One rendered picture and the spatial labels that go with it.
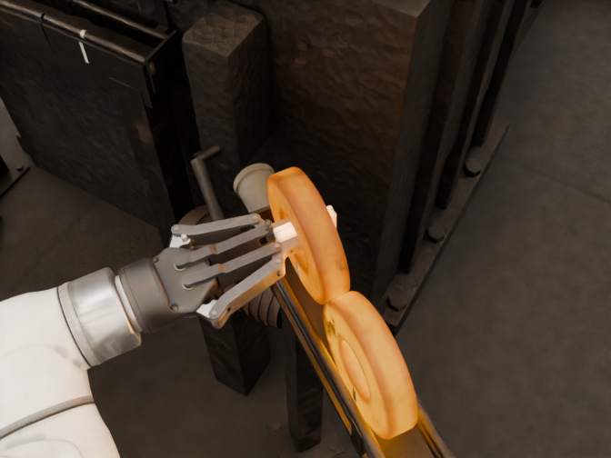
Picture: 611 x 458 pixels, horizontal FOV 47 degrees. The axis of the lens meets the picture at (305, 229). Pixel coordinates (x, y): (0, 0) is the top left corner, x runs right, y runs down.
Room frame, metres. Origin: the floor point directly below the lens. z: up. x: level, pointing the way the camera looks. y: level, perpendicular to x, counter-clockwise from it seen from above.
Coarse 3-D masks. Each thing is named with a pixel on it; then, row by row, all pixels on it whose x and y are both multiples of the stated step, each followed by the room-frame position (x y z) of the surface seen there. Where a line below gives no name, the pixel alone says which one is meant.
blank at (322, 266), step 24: (288, 168) 0.48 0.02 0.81; (288, 192) 0.43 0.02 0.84; (312, 192) 0.43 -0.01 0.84; (288, 216) 0.43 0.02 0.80; (312, 216) 0.40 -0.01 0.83; (312, 240) 0.38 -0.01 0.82; (336, 240) 0.39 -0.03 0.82; (312, 264) 0.38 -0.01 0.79; (336, 264) 0.37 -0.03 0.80; (312, 288) 0.38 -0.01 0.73; (336, 288) 0.36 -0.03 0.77
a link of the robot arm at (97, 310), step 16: (96, 272) 0.36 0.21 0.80; (112, 272) 0.37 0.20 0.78; (64, 288) 0.34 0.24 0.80; (80, 288) 0.34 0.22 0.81; (96, 288) 0.34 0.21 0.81; (112, 288) 0.34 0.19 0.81; (64, 304) 0.32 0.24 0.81; (80, 304) 0.32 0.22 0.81; (96, 304) 0.32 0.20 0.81; (112, 304) 0.32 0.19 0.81; (128, 304) 0.33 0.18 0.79; (80, 320) 0.30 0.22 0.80; (96, 320) 0.30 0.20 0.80; (112, 320) 0.31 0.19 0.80; (128, 320) 0.31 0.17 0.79; (80, 336) 0.29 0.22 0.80; (96, 336) 0.29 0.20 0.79; (112, 336) 0.29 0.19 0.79; (128, 336) 0.30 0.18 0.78; (96, 352) 0.28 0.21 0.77; (112, 352) 0.29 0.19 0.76
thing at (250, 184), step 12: (252, 168) 0.58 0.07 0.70; (264, 168) 0.58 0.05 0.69; (240, 180) 0.57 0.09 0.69; (252, 180) 0.56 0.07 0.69; (264, 180) 0.56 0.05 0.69; (240, 192) 0.56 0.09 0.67; (252, 192) 0.54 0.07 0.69; (264, 192) 0.54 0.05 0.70; (252, 204) 0.53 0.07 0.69; (264, 204) 0.52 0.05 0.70
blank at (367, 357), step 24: (336, 312) 0.33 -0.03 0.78; (360, 312) 0.32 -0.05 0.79; (336, 336) 0.32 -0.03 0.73; (360, 336) 0.29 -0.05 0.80; (384, 336) 0.29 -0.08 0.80; (336, 360) 0.32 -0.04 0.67; (360, 360) 0.28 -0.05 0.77; (384, 360) 0.27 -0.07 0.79; (360, 384) 0.28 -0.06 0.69; (384, 384) 0.25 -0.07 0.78; (408, 384) 0.25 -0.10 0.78; (360, 408) 0.26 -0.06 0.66; (384, 408) 0.23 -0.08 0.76; (408, 408) 0.23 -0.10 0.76; (384, 432) 0.22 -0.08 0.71
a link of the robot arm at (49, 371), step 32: (0, 320) 0.30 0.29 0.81; (32, 320) 0.30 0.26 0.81; (64, 320) 0.30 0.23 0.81; (0, 352) 0.27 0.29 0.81; (32, 352) 0.27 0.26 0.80; (64, 352) 0.28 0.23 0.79; (0, 384) 0.24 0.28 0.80; (32, 384) 0.24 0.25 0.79; (64, 384) 0.25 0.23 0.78; (0, 416) 0.21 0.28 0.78; (32, 416) 0.21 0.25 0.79
